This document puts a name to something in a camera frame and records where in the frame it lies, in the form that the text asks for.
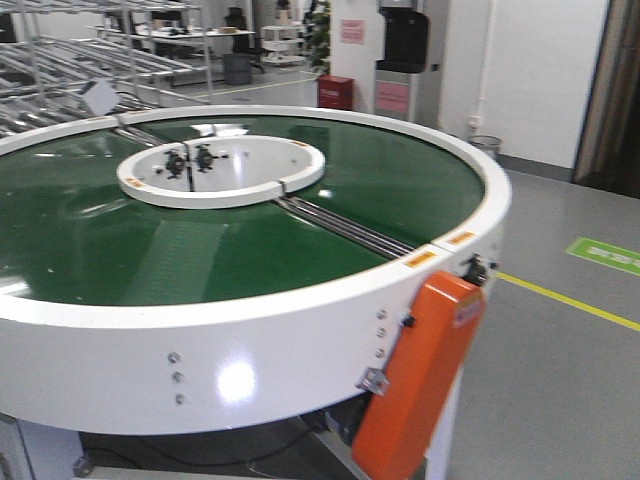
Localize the white conveyor outer rim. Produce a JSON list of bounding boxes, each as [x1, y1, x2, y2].
[[1, 106, 511, 435]]

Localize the round green conveyor belt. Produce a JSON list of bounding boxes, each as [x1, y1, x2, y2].
[[1, 116, 484, 305]]

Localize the orange motor cover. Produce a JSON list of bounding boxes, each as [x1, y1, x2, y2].
[[352, 271, 485, 479]]

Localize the red fire extinguisher box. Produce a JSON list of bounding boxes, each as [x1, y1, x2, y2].
[[317, 75, 354, 110]]

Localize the black water dispenser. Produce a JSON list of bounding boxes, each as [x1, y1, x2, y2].
[[374, 1, 430, 122]]

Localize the grey trash bin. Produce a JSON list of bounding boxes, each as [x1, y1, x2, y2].
[[223, 53, 252, 85]]

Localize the black office chair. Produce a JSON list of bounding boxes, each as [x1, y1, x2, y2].
[[225, 7, 267, 73]]

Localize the green leafy plant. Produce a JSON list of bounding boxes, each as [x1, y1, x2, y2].
[[305, 1, 331, 76]]

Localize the white office desk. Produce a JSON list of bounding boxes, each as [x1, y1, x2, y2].
[[136, 25, 255, 87]]

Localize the white control box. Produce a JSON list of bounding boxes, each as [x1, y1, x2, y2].
[[80, 78, 121, 116]]

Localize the metal roller rack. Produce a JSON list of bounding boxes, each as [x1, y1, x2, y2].
[[1, 1, 211, 138]]

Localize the white inner conveyor ring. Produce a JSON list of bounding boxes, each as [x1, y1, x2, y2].
[[116, 134, 326, 210]]

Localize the wire waste basket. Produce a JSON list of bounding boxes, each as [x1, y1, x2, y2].
[[469, 135, 503, 160]]

